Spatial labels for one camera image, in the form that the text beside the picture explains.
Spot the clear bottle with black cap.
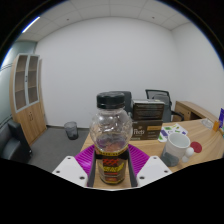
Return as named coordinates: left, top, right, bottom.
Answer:
left=89, top=91, right=134, bottom=186

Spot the wooden cabinet with glass doors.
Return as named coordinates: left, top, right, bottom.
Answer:
left=9, top=53, right=48, bottom=146

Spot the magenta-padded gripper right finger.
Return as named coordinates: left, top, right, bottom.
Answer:
left=127, top=143, right=173, bottom=188

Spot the white leaflet with coloured prints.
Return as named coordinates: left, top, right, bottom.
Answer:
left=157, top=123, right=189, bottom=143

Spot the white mug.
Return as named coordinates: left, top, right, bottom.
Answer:
left=160, top=132, right=195, bottom=168

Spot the wooden side desk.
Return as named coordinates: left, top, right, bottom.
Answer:
left=171, top=100, right=218, bottom=123

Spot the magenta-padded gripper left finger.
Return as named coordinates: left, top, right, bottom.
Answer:
left=52, top=144, right=98, bottom=188

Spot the clear packet with round print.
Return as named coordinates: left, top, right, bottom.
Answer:
left=200, top=118, right=214, bottom=129

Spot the grey waste bin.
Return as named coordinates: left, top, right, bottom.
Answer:
left=63, top=121, right=79, bottom=140

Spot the black leather armchair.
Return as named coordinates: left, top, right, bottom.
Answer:
left=0, top=119, right=33, bottom=164

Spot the black mesh-back office chair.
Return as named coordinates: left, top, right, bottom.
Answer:
left=144, top=88, right=185, bottom=123

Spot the black cardboard box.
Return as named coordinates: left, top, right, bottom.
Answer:
left=131, top=98, right=166, bottom=122

